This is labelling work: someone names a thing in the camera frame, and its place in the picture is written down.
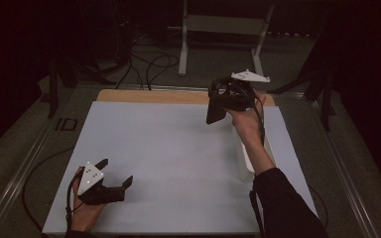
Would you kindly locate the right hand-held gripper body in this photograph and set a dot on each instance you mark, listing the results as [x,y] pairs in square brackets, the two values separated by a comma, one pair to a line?
[243,95]

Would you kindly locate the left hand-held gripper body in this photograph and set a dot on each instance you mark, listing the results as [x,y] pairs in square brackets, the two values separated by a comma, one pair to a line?
[89,178]

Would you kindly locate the black phone case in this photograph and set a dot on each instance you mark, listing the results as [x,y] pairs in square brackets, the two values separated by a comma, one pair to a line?
[215,110]

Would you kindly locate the white plastic bin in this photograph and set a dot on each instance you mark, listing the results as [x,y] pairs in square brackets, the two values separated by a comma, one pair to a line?
[246,165]

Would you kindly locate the person's right hand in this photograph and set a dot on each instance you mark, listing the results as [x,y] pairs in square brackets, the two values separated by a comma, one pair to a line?
[248,127]

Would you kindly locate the person's left hand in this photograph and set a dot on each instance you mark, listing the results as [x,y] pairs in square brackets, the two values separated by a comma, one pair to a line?
[84,216]

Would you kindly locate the white table mat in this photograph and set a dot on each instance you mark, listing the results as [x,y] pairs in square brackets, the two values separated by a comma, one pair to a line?
[165,158]

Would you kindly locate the white metal stand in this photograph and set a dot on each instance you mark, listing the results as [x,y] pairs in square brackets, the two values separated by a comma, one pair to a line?
[225,24]

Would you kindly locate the black stand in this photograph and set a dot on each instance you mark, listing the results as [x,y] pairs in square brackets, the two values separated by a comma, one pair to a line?
[325,99]
[53,89]

